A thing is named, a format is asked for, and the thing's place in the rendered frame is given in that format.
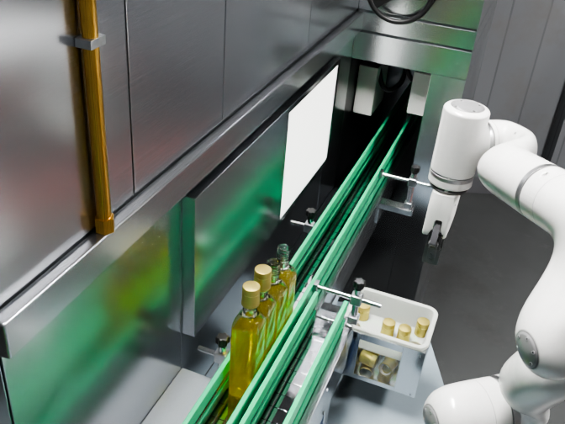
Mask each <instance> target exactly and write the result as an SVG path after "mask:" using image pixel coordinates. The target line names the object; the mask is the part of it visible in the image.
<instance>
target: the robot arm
mask: <svg viewBox="0 0 565 424"><path fill-rule="evenodd" d="M489 117H490V111H489V110H488V108H487V107H485V106H484V105H482V104H480V103H477V102H474V101H471V100H466V99H453V100H450V101H448V102H446V103H445V104H444V106H443V110H442V114H441V122H440V125H439V130H438V133H437V137H436V144H435V149H434V152H433V157H432V160H431V165H430V171H429V175H428V178H429V180H430V186H431V187H432V188H433V190H432V193H431V196H430V202H429V205H428V209H427V213H426V217H425V223H424V226H423V230H422V233H423V234H426V235H427V234H428V233H429V232H430V233H429V236H428V240H427V243H426V244H425V250H424V253H423V257H422V262H427V263H429V264H433V265H437V263H438V260H439V256H440V253H441V251H442V248H443V245H444V241H445V238H446V235H447V233H448V231H449V229H450V227H451V223H452V221H453V218H454V215H455V213H456V210H457V205H458V201H459V198H460V195H463V194H465V193H466V192H467V191H468V190H469V189H470V188H471V187H472V184H473V178H474V175H475V172H476V168H477V166H478V177H479V179H480V181H481V183H482V184H483V186H484V187H485V188H486V189H487V190H488V191H489V192H491V193H492V194H494V195H495V196H496V197H498V198H499V199H501V200H502V201H504V202H505V203H506V204H507V205H509V206H510V207H512V208H513V209H515V210H516V211H518V212H519V213H520V214H522V215H524V216H525V217H526V218H527V219H528V220H530V221H532V222H533V223H535V224H536V225H538V226H539V227H541V228H542V229H543V230H544V231H546V232H547V233H549V234H550V235H551V237H552V239H553V241H554V249H553V254H552V257H551V260H550V262H549V263H548V265H547V268H546V270H545V272H544V273H543V274H542V276H541V278H540V280H539V281H538V283H537V285H536V287H535V288H534V289H533V290H532V292H531V294H530V296H529V297H528V299H527V300H526V302H525V304H524V306H523V308H522V310H521V312H520V315H519V317H518V320H517V323H516V327H515V343H516V348H517V350H518V351H517V352H516V353H515V354H513V355H512V356H511V357H510V358H509V359H508V360H507V361H506V362H505V364H504V366H503V367H502V369H501V370H500V374H496V375H491V376H487V377H482V378H478V379H470V380H465V381H461V382H456V383H453V384H447V385H444V386H442V387H440V388H438V389H437V390H434V391H433V392H432V393H431V394H430V395H429V397H428V398H427V400H426V401H425V404H424V407H423V420H424V422H425V424H547V422H548V420H549V416H550V408H552V407H553V406H555V405H557V404H559V403H561V402H562V401H564V400H565V170H564V169H562V168H560V167H559V166H557V165H555V164H553V163H551V162H549V161H547V160H545V159H543V158H541V157H539V156H537V155H536V154H537V141H536V137H535V136H534V134H533V133H532V132H531V131H529V130H528V129H526V128H524V127H522V126H520V125H518V124H516V123H513V122H510V121H507V120H501V119H489Z"/></svg>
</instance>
